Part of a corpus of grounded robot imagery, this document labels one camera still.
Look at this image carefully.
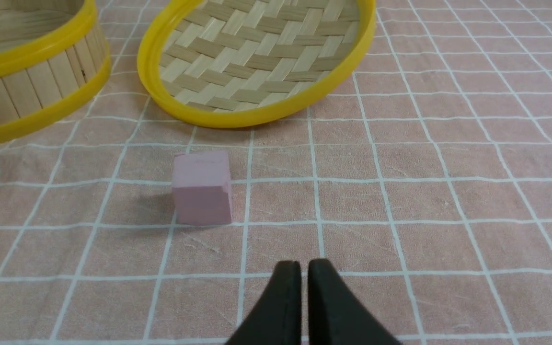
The pink cube block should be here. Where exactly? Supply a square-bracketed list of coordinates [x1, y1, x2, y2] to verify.
[172, 150, 232, 226]

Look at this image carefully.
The yellow-rimmed bamboo steamer basket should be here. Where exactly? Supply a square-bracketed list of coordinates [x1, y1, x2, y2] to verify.
[0, 0, 112, 144]

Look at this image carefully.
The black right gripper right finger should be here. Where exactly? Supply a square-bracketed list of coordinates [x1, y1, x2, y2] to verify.
[308, 258, 401, 345]

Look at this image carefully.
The pink checkered tablecloth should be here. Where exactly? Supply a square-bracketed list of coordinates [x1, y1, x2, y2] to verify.
[0, 0, 552, 345]

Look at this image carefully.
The woven bamboo steamer lid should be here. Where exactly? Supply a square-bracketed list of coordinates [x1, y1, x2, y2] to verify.
[137, 0, 376, 128]

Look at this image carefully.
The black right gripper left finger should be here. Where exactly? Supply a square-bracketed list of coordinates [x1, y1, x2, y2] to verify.
[226, 261, 302, 345]

